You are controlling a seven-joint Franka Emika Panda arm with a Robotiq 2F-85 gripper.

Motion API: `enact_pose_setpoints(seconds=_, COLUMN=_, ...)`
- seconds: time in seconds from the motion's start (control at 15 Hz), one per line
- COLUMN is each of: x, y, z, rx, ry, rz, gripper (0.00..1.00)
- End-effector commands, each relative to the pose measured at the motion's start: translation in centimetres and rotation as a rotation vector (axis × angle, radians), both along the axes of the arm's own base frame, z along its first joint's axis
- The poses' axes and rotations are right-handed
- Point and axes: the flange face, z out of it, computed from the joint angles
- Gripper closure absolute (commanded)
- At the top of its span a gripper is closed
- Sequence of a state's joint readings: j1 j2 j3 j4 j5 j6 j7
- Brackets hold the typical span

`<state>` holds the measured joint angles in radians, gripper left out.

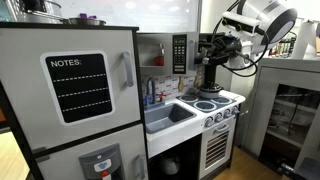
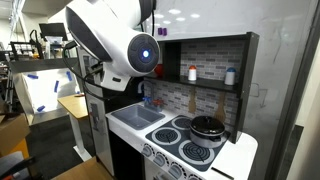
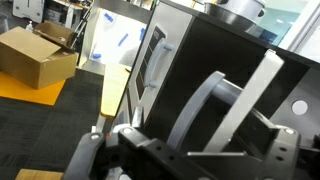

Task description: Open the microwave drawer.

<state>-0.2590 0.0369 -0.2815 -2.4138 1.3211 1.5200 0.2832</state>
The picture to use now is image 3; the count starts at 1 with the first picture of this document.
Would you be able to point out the blue tape strip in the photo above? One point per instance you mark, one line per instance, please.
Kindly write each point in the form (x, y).
(142, 34)
(122, 40)
(108, 17)
(96, 56)

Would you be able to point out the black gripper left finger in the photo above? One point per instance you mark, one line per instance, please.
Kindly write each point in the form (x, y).
(83, 156)

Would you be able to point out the light wooden table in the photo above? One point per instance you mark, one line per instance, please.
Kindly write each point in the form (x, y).
(115, 86)

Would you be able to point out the white equipment box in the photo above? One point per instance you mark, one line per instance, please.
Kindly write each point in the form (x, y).
(28, 10)

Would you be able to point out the white panel board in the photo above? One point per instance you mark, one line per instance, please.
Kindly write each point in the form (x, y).
(110, 36)

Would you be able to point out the steel cooking pot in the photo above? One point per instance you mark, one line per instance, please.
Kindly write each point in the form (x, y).
(246, 8)

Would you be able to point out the orange floor mat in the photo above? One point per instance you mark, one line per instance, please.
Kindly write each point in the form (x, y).
(23, 93)

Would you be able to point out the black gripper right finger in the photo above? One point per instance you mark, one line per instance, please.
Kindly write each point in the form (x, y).
(283, 156)

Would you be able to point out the small clear pump bottle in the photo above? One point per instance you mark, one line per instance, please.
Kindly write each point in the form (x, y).
(29, 26)

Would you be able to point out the brown cardboard box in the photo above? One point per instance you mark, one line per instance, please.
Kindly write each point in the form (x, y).
(33, 56)

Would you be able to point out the black white toy kitchen unit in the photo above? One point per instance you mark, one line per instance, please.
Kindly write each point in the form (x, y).
(206, 50)

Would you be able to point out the shallow metal bowl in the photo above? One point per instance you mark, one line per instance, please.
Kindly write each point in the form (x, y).
(230, 20)

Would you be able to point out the wooden platform board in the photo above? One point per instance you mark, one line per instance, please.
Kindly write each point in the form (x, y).
(36, 175)

